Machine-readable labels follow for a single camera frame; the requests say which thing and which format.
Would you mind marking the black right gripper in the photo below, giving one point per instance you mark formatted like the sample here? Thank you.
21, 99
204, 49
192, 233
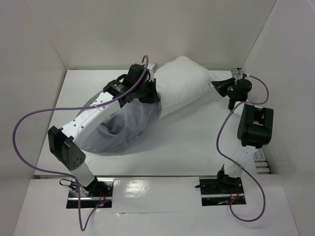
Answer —
227, 85

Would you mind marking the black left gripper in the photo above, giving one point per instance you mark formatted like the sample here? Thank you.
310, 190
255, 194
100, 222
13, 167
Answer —
152, 98

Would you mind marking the grey pillowcase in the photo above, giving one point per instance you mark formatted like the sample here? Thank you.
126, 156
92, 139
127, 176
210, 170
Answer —
123, 129

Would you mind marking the white pillow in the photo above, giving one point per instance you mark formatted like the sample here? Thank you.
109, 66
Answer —
181, 82

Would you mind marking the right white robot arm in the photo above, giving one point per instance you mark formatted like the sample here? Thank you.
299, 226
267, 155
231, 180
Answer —
222, 177

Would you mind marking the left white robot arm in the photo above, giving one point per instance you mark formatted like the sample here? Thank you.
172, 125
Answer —
66, 142

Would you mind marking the aluminium frame rail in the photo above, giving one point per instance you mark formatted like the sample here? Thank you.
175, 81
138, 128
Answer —
261, 162

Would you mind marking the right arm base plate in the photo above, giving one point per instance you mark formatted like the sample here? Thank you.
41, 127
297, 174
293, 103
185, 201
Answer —
213, 194

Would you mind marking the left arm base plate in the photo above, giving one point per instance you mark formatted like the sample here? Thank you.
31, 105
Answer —
101, 197

